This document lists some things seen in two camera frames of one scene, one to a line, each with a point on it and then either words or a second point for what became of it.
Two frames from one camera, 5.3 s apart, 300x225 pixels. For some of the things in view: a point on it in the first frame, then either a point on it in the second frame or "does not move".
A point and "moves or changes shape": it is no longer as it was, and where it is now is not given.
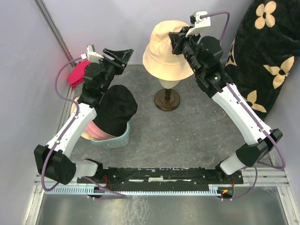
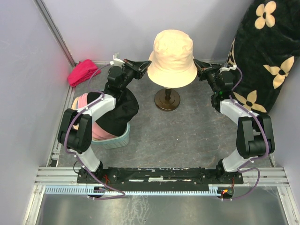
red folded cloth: [76, 77] does not move
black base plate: [118, 177] does not move
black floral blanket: [263, 53] does not move
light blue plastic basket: [116, 142] does not move
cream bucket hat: [161, 62] moves or changes shape
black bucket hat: [116, 107] does not move
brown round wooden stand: [167, 100] does not move
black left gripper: [121, 58] -> [141, 65]
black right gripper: [179, 39] -> [205, 68]
